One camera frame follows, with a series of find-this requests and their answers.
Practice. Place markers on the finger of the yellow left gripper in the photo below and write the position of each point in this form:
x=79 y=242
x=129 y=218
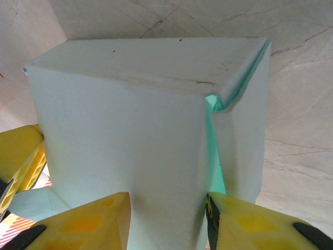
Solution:
x=15 y=148

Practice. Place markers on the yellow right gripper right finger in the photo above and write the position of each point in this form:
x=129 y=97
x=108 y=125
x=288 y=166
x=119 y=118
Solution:
x=255 y=229

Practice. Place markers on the light blue paper box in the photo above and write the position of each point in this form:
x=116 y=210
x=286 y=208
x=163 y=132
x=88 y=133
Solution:
x=125 y=130

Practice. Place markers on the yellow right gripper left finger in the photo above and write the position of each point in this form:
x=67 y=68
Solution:
x=86 y=224

